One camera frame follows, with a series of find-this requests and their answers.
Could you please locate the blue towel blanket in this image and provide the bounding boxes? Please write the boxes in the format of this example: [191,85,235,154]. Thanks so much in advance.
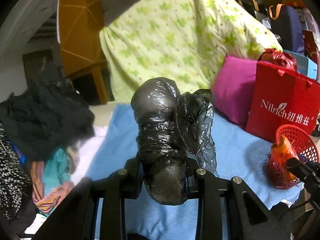
[83,103,304,240]

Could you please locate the pink striped garment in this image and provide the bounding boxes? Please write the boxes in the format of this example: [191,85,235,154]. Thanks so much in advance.
[30,161,74,217]

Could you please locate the red mesh basket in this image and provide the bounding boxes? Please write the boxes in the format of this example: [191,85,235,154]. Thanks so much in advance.
[267,124,320,190]

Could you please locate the orange wrapper trash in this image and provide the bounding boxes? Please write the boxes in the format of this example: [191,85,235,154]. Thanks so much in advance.
[271,135,299,183]

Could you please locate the green clover quilt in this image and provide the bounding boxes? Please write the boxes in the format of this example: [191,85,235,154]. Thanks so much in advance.
[99,0,281,103]

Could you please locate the red Nilrich paper bag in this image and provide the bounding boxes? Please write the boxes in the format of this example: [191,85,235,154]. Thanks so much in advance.
[245,61,319,142]

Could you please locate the black plastic bag trash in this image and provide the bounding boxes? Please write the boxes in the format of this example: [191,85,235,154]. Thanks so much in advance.
[131,77,217,205]

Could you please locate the navy tote bag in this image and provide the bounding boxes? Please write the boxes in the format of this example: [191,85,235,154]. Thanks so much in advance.
[268,4,305,54]

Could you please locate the teal garment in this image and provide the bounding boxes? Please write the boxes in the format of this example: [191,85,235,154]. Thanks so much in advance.
[42,148,74,196]

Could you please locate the red plastic bag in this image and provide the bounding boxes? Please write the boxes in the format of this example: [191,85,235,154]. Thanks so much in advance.
[259,48,298,72]

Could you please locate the black clothing pile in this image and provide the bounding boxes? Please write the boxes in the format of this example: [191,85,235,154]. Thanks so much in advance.
[1,80,95,161]

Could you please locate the orange wooden column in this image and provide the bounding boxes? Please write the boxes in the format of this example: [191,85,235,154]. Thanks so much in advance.
[57,0,108,105]

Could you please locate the magenta pillow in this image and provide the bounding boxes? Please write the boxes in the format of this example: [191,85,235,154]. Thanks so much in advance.
[212,56,257,129]

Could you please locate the light blue shoe box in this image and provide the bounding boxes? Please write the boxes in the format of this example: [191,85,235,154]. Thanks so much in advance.
[284,50,318,80]

